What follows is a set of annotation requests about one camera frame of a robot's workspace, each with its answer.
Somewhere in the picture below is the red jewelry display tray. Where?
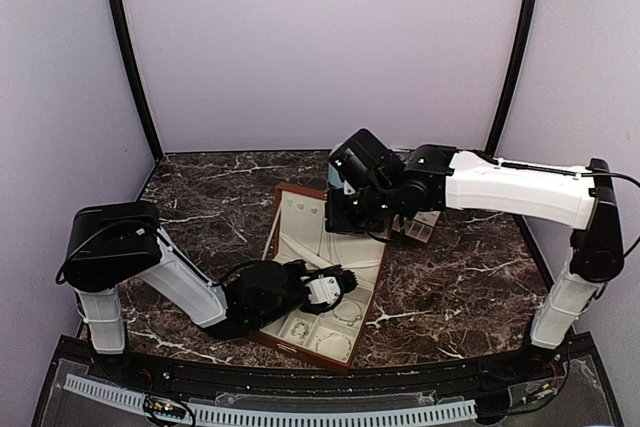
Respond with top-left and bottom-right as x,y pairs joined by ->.
392,211 -> 441,247

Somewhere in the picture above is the silver bangle back right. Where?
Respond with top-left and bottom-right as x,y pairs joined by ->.
331,299 -> 363,326

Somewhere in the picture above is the gold crystal pendant earring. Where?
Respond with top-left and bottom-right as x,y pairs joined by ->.
290,320 -> 311,343

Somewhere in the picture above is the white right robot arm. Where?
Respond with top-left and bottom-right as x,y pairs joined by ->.
325,129 -> 625,381

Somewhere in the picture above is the red jewelry box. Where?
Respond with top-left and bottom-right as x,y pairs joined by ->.
249,183 -> 387,375

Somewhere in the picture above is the white perforated cable rail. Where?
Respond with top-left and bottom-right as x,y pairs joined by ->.
60,375 -> 479,427

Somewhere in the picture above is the silver bangle front right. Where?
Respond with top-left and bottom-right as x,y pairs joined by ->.
315,332 -> 352,361

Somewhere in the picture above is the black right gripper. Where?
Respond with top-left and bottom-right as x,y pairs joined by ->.
325,182 -> 399,234

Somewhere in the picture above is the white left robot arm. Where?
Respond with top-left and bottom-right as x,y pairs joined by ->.
55,201 -> 358,383

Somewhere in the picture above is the silver bangle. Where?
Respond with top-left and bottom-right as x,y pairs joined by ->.
331,299 -> 363,326
315,332 -> 352,361

